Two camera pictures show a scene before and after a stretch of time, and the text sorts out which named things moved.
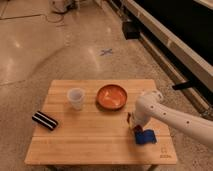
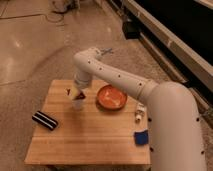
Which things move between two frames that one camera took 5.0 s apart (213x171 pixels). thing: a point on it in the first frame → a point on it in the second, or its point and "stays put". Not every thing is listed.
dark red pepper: x=128 y=118 → x=79 y=96
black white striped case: x=45 y=120 stays put
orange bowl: x=111 y=97 stays put
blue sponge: x=147 y=136 stays put
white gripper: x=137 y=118 → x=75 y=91
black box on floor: x=131 y=29 stays put
